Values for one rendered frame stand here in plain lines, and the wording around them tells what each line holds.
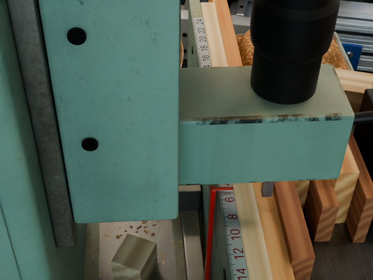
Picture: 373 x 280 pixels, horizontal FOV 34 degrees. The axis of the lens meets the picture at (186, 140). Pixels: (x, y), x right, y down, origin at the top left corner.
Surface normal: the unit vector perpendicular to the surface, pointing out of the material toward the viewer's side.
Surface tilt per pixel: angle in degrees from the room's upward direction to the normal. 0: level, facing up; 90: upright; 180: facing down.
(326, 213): 90
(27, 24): 90
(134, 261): 0
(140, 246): 0
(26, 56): 90
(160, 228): 0
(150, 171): 90
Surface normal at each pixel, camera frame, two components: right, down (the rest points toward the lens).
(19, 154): 0.76, 0.45
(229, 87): 0.02, -0.74
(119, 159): 0.07, 0.67
